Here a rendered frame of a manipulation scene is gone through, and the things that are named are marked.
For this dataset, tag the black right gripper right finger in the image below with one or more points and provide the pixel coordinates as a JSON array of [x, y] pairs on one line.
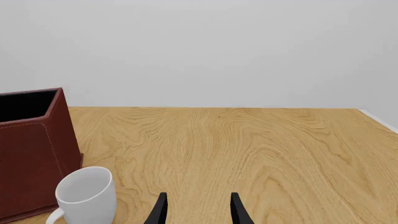
[[239, 213]]

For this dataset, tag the red-brown desk caddy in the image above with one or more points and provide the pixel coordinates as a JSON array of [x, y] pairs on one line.
[[31, 154]]

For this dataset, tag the white mug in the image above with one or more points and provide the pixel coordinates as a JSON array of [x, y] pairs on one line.
[[87, 198]]

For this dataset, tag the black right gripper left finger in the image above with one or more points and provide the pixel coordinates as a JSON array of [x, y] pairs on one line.
[[159, 212]]

